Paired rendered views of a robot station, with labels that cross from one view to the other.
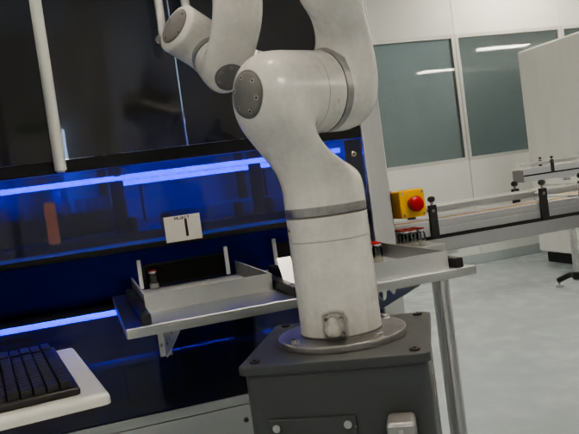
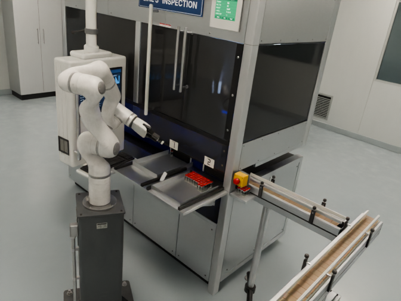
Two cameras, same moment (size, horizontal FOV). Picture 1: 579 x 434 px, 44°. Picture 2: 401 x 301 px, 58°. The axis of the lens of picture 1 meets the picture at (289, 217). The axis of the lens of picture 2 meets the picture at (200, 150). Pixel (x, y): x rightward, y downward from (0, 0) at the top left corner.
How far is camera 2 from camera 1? 2.14 m
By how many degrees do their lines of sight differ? 58
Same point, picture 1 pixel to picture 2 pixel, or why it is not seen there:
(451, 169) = not seen: outside the picture
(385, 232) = (227, 183)
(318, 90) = (86, 147)
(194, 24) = not seen: hidden behind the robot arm
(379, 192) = (228, 169)
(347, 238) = (91, 183)
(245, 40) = (107, 120)
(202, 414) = not seen: hidden behind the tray
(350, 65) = (98, 144)
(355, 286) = (91, 193)
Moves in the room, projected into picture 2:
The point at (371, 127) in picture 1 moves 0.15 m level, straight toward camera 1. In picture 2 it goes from (233, 145) to (210, 146)
